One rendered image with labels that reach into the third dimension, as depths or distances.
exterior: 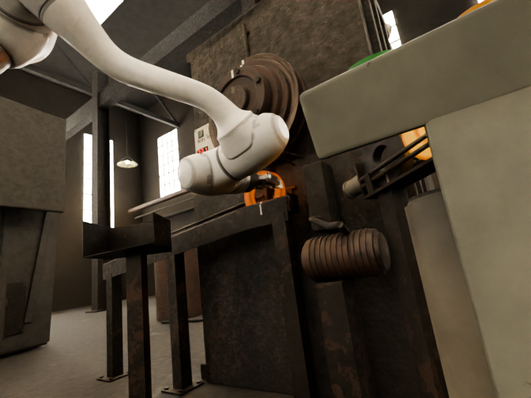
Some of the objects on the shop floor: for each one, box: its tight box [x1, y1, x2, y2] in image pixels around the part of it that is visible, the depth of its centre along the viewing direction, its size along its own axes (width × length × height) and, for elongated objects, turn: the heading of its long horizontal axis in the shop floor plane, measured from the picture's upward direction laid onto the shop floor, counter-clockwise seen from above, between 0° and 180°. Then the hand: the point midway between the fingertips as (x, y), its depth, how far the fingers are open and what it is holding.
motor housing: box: [301, 227, 390, 398], centre depth 79 cm, size 13×22×54 cm, turn 26°
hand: (276, 184), depth 106 cm, fingers closed
